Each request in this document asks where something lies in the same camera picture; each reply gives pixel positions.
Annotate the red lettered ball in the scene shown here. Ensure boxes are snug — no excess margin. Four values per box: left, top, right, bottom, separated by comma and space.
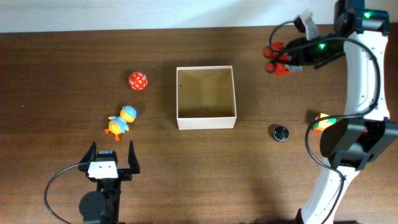
128, 72, 148, 91

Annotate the black round lid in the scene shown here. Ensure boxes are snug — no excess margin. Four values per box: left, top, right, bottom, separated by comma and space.
272, 126, 290, 142

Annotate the orange toy duck blue hat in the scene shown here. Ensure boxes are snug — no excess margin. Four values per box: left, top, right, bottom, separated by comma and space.
104, 106, 137, 141

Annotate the red toy fire truck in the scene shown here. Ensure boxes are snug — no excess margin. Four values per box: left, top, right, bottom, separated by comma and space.
263, 42, 303, 76

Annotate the pink cardboard box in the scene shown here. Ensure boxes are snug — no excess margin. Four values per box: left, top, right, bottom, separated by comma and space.
176, 65, 237, 130

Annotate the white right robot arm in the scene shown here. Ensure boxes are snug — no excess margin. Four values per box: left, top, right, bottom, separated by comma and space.
287, 1, 397, 223

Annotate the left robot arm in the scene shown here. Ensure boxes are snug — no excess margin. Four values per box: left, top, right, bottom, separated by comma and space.
78, 141, 141, 224

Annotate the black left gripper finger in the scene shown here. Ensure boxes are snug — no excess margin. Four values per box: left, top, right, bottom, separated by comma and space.
80, 141, 96, 163
127, 140, 140, 170

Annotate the multicolour puzzle cube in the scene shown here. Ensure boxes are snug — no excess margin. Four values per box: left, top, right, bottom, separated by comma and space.
312, 118, 336, 134

